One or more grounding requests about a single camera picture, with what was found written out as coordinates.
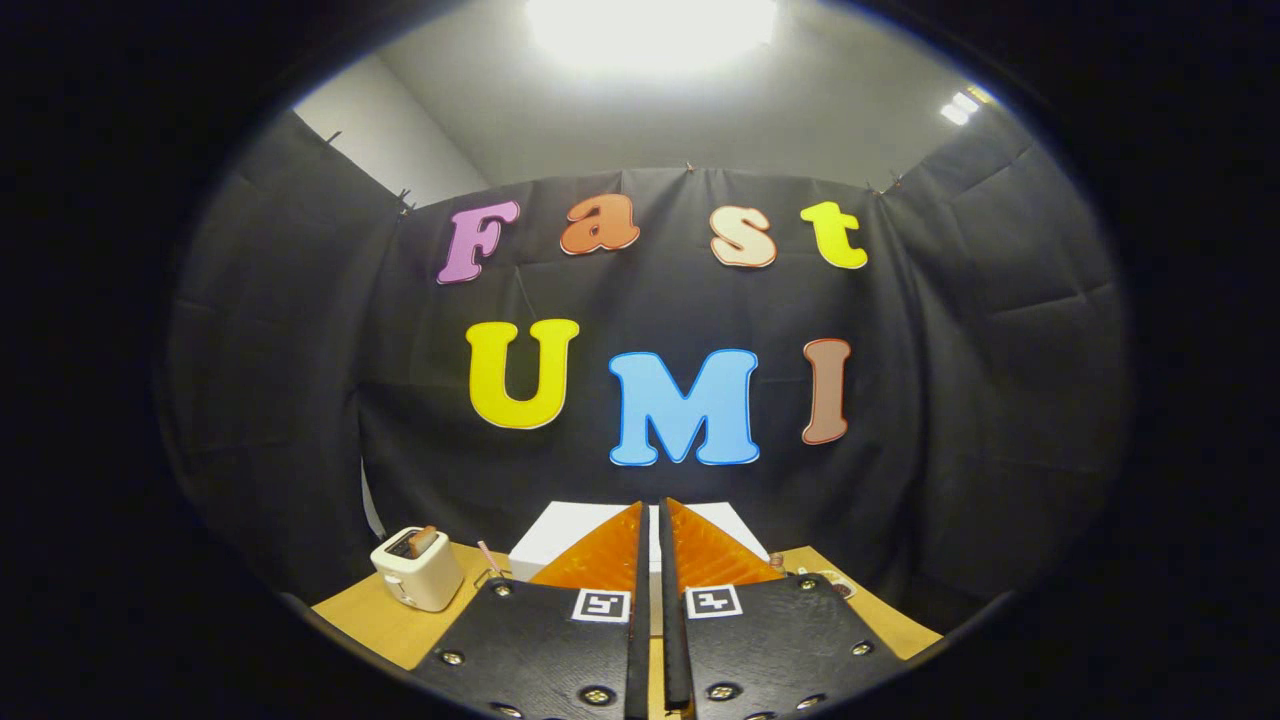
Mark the white microwave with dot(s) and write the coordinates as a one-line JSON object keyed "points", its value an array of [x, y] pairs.
{"points": [[560, 530]]}

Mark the cream toaster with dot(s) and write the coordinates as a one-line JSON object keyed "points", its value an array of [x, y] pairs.
{"points": [[425, 580]]}

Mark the small ceiling light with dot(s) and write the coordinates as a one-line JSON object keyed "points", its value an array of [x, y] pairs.
{"points": [[962, 105]]}

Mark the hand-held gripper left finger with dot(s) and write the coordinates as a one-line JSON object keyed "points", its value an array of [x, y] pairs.
{"points": [[540, 650]]}

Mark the black backdrop cloth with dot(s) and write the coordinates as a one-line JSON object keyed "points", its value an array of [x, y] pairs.
{"points": [[950, 350]]}

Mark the toast slice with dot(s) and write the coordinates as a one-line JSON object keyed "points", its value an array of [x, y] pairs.
{"points": [[423, 541]]}

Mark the large ceiling light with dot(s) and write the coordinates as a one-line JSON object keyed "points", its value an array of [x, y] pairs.
{"points": [[650, 30]]}

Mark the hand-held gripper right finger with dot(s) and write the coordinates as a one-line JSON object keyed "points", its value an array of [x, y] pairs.
{"points": [[780, 650]]}

